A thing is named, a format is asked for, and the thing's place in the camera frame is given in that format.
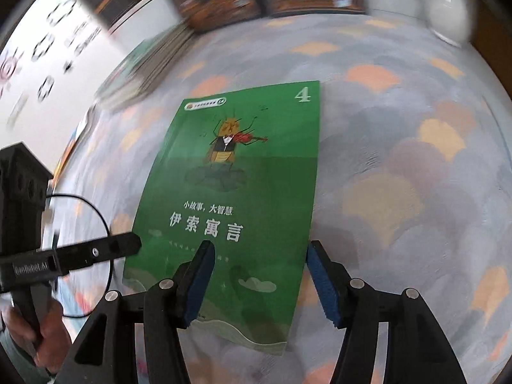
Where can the person's left hand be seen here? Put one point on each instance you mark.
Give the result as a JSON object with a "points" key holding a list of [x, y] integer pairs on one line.
{"points": [[56, 332]]}

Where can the stack of picture books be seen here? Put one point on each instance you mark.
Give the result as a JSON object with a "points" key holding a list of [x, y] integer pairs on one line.
{"points": [[152, 64]]}

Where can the black wall lettering stickers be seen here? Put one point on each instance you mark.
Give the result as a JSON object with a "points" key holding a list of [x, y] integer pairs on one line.
{"points": [[70, 64]]}

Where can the person's left forearm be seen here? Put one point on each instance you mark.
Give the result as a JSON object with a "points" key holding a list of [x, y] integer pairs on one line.
{"points": [[20, 364]]}

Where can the white ribbed vase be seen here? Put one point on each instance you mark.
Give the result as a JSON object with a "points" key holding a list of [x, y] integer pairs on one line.
{"points": [[448, 12]]}

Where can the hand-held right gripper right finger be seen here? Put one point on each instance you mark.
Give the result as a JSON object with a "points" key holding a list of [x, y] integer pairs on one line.
{"points": [[320, 284]]}

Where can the dark green beetle cover book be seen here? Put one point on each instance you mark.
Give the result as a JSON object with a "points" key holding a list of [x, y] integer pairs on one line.
{"points": [[240, 192]]}

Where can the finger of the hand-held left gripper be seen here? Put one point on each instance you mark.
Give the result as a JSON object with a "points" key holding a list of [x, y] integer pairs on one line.
{"points": [[104, 250]]}

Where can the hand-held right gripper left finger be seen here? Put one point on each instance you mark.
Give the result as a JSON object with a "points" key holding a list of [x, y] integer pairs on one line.
{"points": [[200, 284]]}

